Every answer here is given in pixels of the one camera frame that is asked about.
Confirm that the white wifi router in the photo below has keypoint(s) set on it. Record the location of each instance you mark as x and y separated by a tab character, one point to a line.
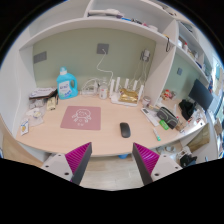
115	88

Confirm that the small white bottle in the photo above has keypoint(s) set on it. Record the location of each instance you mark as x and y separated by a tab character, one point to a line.
103	90

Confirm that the black computer mouse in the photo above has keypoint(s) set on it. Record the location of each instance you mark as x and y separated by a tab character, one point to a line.
125	130

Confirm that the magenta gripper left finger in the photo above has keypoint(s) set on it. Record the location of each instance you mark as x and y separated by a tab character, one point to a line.
70	166

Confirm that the stack of papers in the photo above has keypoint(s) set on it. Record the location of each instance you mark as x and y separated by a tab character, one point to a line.
39	93

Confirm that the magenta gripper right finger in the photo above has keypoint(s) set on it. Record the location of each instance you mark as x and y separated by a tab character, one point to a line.
152	166

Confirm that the black computer monitor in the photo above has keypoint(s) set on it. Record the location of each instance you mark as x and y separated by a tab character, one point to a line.
201	95

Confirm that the white remote control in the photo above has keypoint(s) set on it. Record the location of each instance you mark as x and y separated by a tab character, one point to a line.
150	117

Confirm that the grey wall socket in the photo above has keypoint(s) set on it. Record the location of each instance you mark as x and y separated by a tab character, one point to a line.
102	48

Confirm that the blue detergent bottle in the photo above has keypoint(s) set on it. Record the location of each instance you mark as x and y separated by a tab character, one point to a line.
66	84

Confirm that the green marker pen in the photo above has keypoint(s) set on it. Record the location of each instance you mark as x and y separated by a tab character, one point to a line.
156	134

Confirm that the gold foil packet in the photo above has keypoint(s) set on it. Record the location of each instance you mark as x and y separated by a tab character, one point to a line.
128	96

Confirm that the white wall shelf unit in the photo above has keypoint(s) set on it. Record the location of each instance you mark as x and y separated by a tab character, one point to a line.
141	17

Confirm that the small snack packet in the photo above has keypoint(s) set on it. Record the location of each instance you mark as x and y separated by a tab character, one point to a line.
24	127

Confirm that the black bag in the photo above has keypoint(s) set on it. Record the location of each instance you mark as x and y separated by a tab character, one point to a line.
187	109

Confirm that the pink mouse pad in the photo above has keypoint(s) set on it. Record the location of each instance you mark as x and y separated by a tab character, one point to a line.
82	118

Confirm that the black pencil case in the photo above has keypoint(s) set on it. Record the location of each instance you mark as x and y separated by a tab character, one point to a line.
169	118

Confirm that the white power adapter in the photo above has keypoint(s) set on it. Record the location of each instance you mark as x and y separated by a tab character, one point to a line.
145	55

